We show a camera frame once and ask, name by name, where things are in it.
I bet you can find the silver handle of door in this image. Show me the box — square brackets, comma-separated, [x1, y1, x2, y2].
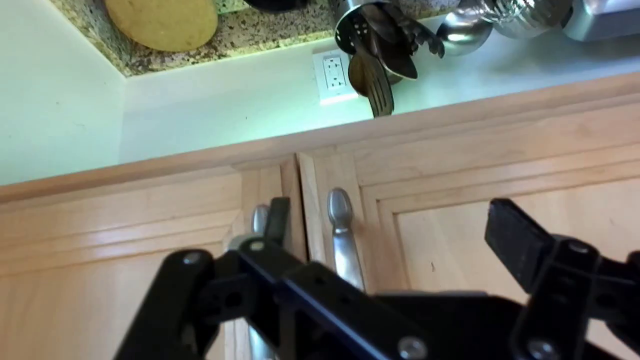
[229, 203, 277, 360]
[327, 186, 369, 293]

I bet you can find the silver handle of shut door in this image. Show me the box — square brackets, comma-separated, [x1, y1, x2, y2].
[229, 203, 277, 360]

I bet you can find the wooden cabinet door staying shut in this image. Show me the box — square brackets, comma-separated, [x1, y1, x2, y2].
[0, 154, 311, 360]

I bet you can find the wooden cabinet door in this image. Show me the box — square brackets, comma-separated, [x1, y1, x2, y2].
[296, 99, 640, 360]

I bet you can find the wooden wall cabinet frame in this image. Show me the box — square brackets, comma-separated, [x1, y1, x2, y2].
[0, 69, 640, 207]

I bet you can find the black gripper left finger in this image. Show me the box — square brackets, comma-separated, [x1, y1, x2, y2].
[115, 196, 292, 360]

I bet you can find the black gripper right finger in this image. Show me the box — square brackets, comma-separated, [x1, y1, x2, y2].
[485, 196, 601, 360]

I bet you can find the black plastic ladle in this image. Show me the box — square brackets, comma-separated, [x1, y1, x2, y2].
[377, 6, 423, 81]

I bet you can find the steel ladle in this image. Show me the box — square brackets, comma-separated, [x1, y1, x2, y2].
[436, 5, 496, 58]

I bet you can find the wooden spoon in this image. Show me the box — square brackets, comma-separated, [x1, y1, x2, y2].
[347, 53, 371, 96]

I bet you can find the white wall outlet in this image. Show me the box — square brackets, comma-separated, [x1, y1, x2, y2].
[313, 47, 361, 109]

